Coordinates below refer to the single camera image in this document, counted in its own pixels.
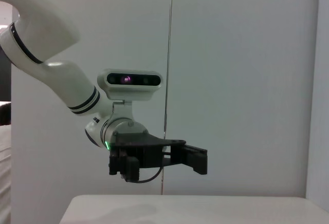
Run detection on white fabric cover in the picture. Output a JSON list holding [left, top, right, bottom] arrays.
[[0, 124, 12, 221]]

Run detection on dark brown background object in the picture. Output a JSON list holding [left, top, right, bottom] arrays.
[[0, 100, 12, 126]]

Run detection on silver camera mount bracket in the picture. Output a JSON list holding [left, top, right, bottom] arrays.
[[112, 100, 134, 122]]

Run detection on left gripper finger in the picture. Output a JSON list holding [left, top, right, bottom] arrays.
[[181, 154, 209, 176], [181, 144, 209, 156]]

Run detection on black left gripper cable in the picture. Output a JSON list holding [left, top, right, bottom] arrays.
[[138, 166, 163, 183]]

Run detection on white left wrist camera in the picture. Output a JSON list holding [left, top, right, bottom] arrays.
[[97, 68, 163, 101]]

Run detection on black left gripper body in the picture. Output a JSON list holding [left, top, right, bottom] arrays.
[[107, 130, 187, 183]]

